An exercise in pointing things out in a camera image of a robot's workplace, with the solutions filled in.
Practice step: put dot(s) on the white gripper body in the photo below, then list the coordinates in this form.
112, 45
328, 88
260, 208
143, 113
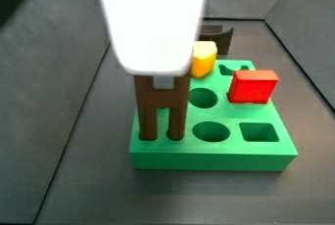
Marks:
153, 33

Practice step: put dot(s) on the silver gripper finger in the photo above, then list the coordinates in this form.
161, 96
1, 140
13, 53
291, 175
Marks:
163, 82

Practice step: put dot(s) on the brown square-circle forked block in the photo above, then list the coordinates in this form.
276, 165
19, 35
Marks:
151, 99

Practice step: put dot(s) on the black curved fixture stand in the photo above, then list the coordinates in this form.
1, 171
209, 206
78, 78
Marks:
220, 36

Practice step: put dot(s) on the red square block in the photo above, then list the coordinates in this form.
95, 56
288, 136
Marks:
252, 86

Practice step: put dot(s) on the yellow pentagon block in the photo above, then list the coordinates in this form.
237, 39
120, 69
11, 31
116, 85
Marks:
204, 58

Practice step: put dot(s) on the green shape sorter base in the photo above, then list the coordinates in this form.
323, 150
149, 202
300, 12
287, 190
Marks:
237, 137

